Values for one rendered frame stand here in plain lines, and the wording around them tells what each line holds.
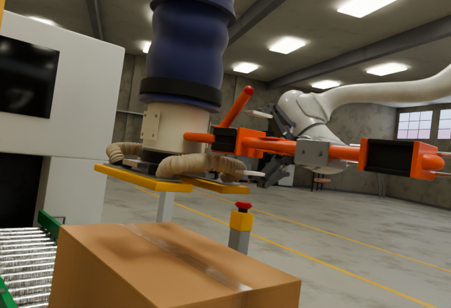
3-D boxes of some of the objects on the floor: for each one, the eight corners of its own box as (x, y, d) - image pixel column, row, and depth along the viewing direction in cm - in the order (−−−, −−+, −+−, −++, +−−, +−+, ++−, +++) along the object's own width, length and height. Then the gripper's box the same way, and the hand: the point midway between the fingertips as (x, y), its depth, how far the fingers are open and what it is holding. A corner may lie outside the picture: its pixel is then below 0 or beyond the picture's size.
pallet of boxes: (243, 181, 1655) (247, 157, 1659) (249, 182, 1584) (252, 158, 1588) (221, 178, 1623) (224, 154, 1627) (225, 180, 1552) (229, 155, 1556)
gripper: (319, 104, 92) (263, 86, 77) (306, 201, 91) (247, 200, 77) (294, 105, 97) (239, 87, 83) (282, 196, 97) (224, 194, 82)
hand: (247, 142), depth 81 cm, fingers open, 13 cm apart
